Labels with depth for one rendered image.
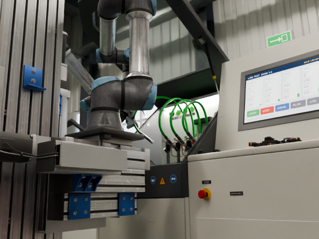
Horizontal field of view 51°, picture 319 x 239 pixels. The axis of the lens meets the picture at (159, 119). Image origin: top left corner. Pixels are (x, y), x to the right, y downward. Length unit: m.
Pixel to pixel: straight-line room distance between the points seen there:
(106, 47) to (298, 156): 1.01
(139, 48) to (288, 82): 0.74
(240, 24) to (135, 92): 5.54
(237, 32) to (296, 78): 5.11
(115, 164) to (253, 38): 5.61
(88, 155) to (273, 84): 1.04
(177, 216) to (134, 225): 0.30
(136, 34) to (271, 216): 0.89
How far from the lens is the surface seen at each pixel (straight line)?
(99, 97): 1.31
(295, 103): 1.63
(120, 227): 1.90
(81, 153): 1.01
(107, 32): 1.62
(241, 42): 6.59
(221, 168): 1.45
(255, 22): 6.63
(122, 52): 1.79
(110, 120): 1.28
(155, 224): 1.70
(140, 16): 1.45
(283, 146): 1.33
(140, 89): 1.33
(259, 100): 1.73
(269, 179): 1.35
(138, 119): 7.64
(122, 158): 1.12
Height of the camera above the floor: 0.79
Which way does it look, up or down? 13 degrees up
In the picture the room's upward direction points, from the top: 1 degrees counter-clockwise
